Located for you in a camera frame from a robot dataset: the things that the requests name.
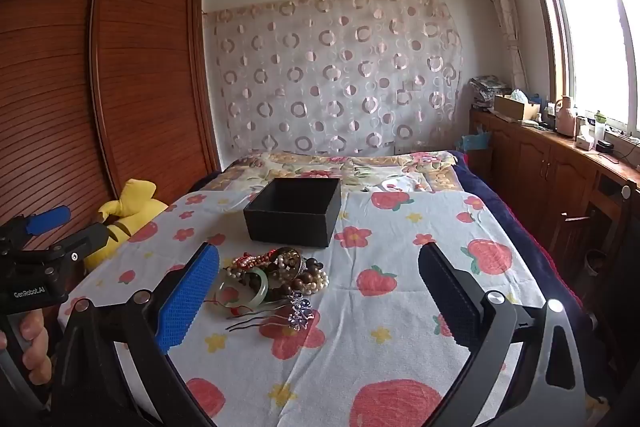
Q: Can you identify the wooden chair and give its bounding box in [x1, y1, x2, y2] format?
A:
[549, 211, 603, 270]

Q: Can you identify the silver flower hairpin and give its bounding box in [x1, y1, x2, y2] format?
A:
[286, 291, 315, 332]

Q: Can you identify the circle pattern wall cloth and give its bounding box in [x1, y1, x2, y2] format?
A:
[204, 0, 464, 158]

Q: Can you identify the blue plastic bag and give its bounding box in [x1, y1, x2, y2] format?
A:
[459, 131, 494, 154]

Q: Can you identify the white multi-strand pearl bracelet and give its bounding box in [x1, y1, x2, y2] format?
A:
[298, 271, 330, 294]

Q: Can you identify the green jade bangle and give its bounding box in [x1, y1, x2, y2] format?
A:
[219, 267, 269, 309]

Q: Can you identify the yellow plush toy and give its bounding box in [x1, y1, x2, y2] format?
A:
[82, 179, 169, 273]

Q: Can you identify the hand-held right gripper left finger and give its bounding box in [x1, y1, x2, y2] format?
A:
[50, 242, 221, 427]

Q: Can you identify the wooden frame window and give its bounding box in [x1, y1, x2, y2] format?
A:
[520, 0, 640, 138]

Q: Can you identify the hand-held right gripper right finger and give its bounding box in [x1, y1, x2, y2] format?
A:
[417, 243, 586, 427]

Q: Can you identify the person's left hand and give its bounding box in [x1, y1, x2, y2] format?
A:
[0, 308, 51, 372]

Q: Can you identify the stack of folded papers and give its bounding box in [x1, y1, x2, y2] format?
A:
[470, 75, 512, 108]

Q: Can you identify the open cardboard box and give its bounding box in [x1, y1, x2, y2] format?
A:
[493, 94, 542, 123]

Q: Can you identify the pink thermos jug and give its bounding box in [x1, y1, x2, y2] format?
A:
[555, 95, 577, 138]

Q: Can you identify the brown wooden bead bracelet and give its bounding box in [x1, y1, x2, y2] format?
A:
[267, 258, 323, 304]

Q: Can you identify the dark u-shaped hairpin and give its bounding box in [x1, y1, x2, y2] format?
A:
[225, 312, 288, 334]
[227, 301, 292, 322]

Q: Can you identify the dark red bead bracelet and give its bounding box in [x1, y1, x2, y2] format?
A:
[231, 251, 275, 272]

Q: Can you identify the strawberry print blanket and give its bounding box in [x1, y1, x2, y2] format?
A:
[57, 189, 551, 427]

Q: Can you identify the black cardboard box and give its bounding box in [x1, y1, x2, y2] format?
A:
[243, 177, 342, 249]

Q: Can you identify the floral quilt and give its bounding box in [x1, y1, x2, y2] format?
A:
[220, 150, 466, 195]

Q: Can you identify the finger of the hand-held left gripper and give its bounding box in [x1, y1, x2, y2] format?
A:
[9, 206, 72, 239]
[50, 223, 111, 260]

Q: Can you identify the long wooden cabinet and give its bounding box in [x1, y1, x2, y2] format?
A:
[469, 107, 640, 308]

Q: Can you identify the brown wooden wardrobe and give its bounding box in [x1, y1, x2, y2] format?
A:
[0, 0, 222, 258]

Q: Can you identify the small pinkish pearl bracelet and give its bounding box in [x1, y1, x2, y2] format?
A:
[276, 254, 302, 282]

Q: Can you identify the patterned window curtain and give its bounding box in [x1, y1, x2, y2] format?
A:
[475, 0, 529, 94]

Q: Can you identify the dark blue bed sheet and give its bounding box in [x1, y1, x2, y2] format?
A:
[450, 151, 601, 338]

